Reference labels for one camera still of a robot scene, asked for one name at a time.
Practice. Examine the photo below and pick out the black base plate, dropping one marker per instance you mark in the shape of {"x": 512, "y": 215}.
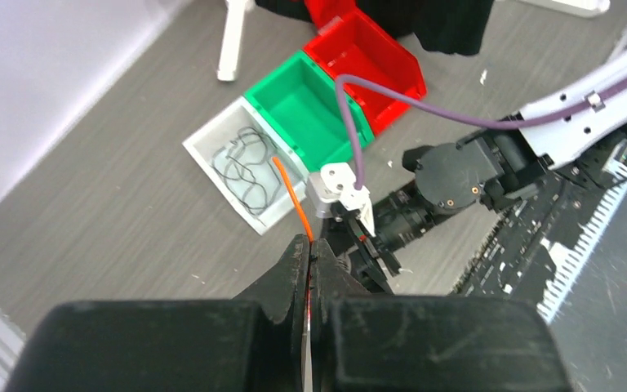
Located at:
{"x": 513, "y": 263}

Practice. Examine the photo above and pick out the red t-shirt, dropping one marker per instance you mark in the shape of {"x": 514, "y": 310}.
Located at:
{"x": 323, "y": 12}

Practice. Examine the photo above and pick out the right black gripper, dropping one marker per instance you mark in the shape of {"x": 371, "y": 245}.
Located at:
{"x": 400, "y": 218}

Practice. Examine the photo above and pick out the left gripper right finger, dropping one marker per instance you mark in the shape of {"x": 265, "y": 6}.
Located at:
{"x": 362, "y": 341}

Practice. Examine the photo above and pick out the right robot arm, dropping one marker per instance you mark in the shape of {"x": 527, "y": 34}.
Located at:
{"x": 570, "y": 134}

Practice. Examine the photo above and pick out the white plastic bin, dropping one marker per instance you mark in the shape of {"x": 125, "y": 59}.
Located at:
{"x": 235, "y": 149}

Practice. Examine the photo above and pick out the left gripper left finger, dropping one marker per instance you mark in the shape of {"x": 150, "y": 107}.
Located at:
{"x": 252, "y": 342}

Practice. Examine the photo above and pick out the black t-shirt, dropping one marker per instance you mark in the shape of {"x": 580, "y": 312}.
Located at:
{"x": 452, "y": 27}

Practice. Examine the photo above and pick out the red plastic bin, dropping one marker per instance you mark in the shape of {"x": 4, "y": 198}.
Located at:
{"x": 355, "y": 44}

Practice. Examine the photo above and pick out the green plastic bin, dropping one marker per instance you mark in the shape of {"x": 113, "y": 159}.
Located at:
{"x": 298, "y": 100}

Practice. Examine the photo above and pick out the metal clothes rack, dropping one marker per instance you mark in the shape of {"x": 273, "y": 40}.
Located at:
{"x": 237, "y": 11}

